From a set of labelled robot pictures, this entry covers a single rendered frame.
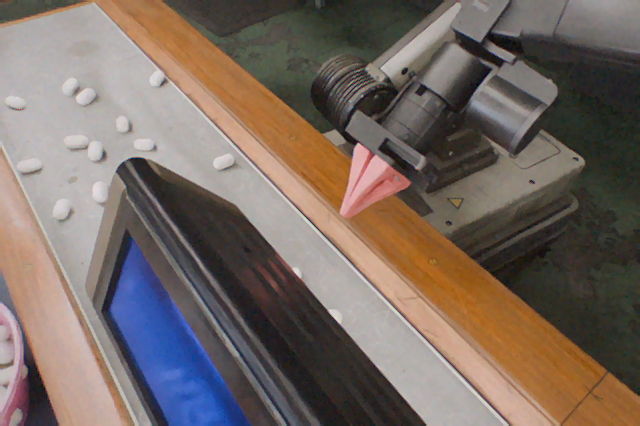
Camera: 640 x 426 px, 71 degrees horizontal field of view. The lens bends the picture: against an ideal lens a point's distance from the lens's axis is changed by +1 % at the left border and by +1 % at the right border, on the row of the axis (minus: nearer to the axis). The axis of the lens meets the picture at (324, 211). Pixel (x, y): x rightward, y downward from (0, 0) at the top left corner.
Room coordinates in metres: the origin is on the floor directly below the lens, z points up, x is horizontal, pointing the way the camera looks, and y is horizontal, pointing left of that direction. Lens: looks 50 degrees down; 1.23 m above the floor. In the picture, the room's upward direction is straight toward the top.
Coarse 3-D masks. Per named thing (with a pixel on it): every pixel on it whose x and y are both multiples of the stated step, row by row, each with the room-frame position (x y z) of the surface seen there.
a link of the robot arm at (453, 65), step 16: (448, 48) 0.40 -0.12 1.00; (464, 48) 0.40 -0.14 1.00; (432, 64) 0.40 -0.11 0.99; (448, 64) 0.39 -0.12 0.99; (464, 64) 0.38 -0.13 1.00; (480, 64) 0.39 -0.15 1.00; (416, 80) 0.40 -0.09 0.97; (432, 80) 0.38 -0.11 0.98; (448, 80) 0.38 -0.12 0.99; (464, 80) 0.38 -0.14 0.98; (480, 80) 0.38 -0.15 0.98; (448, 96) 0.37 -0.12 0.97; (464, 96) 0.37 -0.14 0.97
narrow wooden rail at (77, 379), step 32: (0, 160) 0.50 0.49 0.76; (0, 192) 0.43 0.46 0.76; (0, 224) 0.38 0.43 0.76; (32, 224) 0.38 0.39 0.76; (0, 256) 0.32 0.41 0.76; (32, 256) 0.32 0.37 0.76; (32, 288) 0.28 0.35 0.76; (64, 288) 0.28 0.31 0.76; (32, 320) 0.24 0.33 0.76; (64, 320) 0.24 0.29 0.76; (64, 352) 0.20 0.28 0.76; (96, 352) 0.20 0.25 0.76; (64, 384) 0.16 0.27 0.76; (96, 384) 0.16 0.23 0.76; (64, 416) 0.13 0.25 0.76; (96, 416) 0.13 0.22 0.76; (128, 416) 0.14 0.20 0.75
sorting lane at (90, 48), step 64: (0, 64) 0.80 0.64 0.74; (64, 64) 0.80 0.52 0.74; (128, 64) 0.81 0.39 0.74; (0, 128) 0.60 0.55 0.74; (64, 128) 0.61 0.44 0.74; (192, 128) 0.61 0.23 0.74; (64, 192) 0.46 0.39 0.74; (256, 192) 0.46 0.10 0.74; (64, 256) 0.34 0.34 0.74; (320, 256) 0.34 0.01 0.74; (384, 320) 0.25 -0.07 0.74; (128, 384) 0.17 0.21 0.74; (448, 384) 0.17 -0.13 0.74
